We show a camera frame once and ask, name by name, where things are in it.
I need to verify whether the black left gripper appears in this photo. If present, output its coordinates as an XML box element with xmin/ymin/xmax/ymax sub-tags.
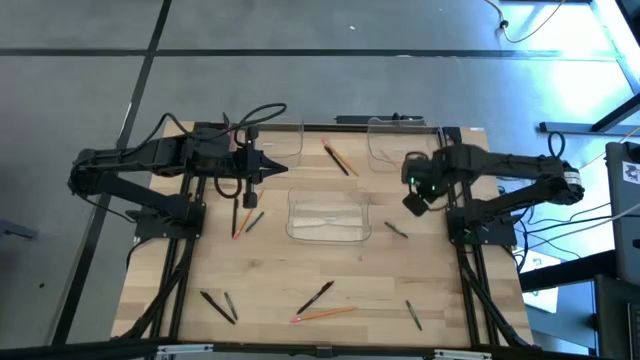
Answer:
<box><xmin>230</xmin><ymin>124</ymin><xmax>290</xmax><ymax>194</ymax></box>

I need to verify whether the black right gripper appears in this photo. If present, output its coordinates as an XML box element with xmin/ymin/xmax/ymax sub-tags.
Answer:
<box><xmin>401</xmin><ymin>144</ymin><xmax>454</xmax><ymax>201</ymax></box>

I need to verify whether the orange pencil pink eraser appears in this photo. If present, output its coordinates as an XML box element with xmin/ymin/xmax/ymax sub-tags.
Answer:
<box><xmin>289</xmin><ymin>306</ymin><xmax>357</xmax><ymax>324</ymax></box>
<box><xmin>233</xmin><ymin>188</ymin><xmax>265</xmax><ymax>240</ymax></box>
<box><xmin>321</xmin><ymin>138</ymin><xmax>360</xmax><ymax>177</ymax></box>

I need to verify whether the wide clear plastic bin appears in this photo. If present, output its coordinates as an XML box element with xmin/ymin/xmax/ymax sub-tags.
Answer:
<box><xmin>285</xmin><ymin>185</ymin><xmax>372</xmax><ymax>245</ymax></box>

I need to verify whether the black bar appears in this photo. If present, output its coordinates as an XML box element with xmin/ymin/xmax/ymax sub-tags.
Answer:
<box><xmin>334</xmin><ymin>113</ymin><xmax>427</xmax><ymax>127</ymax></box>

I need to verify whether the grey floor bar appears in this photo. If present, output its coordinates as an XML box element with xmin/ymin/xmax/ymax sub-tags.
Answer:
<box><xmin>538</xmin><ymin>120</ymin><xmax>640</xmax><ymax>138</ymax></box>

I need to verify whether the black slanted beam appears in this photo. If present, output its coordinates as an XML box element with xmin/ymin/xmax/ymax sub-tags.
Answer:
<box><xmin>518</xmin><ymin>248</ymin><xmax>617</xmax><ymax>294</ymax></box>

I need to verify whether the white paper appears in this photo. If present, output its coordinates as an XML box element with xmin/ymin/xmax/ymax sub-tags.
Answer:
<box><xmin>519</xmin><ymin>249</ymin><xmax>560</xmax><ymax>315</ymax></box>

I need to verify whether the black table edge beam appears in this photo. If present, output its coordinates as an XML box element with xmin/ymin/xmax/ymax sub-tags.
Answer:
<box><xmin>0</xmin><ymin>338</ymin><xmax>640</xmax><ymax>360</ymax></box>

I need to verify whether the black slanted desk leg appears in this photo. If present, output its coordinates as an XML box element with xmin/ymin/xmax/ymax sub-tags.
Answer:
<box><xmin>591</xmin><ymin>92</ymin><xmax>640</xmax><ymax>134</ymax></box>

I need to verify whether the white sticker black print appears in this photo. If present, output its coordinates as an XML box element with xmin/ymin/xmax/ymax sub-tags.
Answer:
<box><xmin>621</xmin><ymin>159</ymin><xmax>640</xmax><ymax>186</ymax></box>

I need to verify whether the grey cabinet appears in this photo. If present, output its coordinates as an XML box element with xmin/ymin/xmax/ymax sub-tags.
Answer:
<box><xmin>604</xmin><ymin>141</ymin><xmax>640</xmax><ymax>286</ymax></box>

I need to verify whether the dark cabinet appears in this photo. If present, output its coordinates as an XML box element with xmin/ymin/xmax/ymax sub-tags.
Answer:
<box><xmin>593</xmin><ymin>273</ymin><xmax>640</xmax><ymax>360</ymax></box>

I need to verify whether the grey floor object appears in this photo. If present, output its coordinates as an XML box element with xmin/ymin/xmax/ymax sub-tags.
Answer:
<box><xmin>0</xmin><ymin>218</ymin><xmax>40</xmax><ymax>241</ymax></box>

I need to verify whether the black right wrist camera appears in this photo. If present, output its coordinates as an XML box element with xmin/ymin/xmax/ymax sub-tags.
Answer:
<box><xmin>401</xmin><ymin>191</ymin><xmax>430</xmax><ymax>218</ymax></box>

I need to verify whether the black looped cable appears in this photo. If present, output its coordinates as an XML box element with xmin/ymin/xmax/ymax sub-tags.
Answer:
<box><xmin>213</xmin><ymin>167</ymin><xmax>245</xmax><ymax>200</ymax></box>

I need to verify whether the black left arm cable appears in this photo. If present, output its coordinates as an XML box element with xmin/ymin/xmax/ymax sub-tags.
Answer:
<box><xmin>127</xmin><ymin>102</ymin><xmax>289</xmax><ymax>151</ymax></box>

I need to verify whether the black aluminium frame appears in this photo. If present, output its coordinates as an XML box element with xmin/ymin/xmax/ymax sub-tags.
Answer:
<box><xmin>112</xmin><ymin>121</ymin><xmax>536</xmax><ymax>350</ymax></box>

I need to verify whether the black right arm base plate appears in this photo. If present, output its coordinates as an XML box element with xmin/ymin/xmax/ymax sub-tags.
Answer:
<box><xmin>446</xmin><ymin>207</ymin><xmax>519</xmax><ymax>247</ymax></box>

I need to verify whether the black right arm cable loop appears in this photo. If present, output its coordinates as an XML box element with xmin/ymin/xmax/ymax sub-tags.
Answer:
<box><xmin>547</xmin><ymin>130</ymin><xmax>567</xmax><ymax>159</ymax></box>

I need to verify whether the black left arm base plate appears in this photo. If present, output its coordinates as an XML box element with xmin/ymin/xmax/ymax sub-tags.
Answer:
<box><xmin>133</xmin><ymin>202</ymin><xmax>207</xmax><ymax>241</ymax></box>

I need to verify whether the black floor cable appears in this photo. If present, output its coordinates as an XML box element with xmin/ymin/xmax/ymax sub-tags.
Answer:
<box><xmin>514</xmin><ymin>199</ymin><xmax>616</xmax><ymax>261</ymax></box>

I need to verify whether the yellow floor cable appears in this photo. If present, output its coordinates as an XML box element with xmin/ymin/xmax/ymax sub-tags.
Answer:
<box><xmin>483</xmin><ymin>0</ymin><xmax>567</xmax><ymax>45</ymax></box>

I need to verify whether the silver bracket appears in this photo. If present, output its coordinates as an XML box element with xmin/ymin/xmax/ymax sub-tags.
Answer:
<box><xmin>432</xmin><ymin>348</ymin><xmax>494</xmax><ymax>360</ymax></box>
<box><xmin>156</xmin><ymin>343</ymin><xmax>215</xmax><ymax>358</ymax></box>

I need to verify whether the white floor cable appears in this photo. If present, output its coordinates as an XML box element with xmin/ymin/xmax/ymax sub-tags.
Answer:
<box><xmin>524</xmin><ymin>201</ymin><xmax>640</xmax><ymax>249</ymax></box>

